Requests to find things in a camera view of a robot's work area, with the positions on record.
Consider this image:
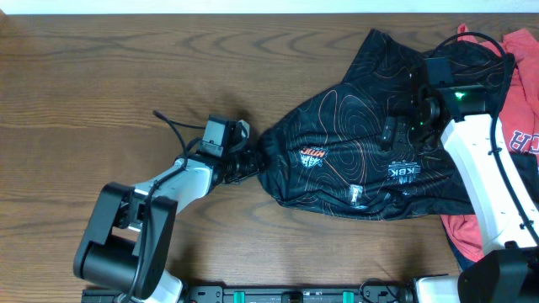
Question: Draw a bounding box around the black orange-patterned jersey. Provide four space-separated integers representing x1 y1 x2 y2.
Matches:
255 28 515 221

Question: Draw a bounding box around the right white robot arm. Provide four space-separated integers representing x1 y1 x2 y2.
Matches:
405 74 538 302

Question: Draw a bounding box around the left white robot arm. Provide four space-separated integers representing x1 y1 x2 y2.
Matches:
73 149 264 302

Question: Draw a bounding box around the red printed t-shirt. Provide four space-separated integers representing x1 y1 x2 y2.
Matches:
440 29 538 263

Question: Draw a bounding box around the navy blue garment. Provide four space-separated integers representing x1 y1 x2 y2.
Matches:
447 238 475 272

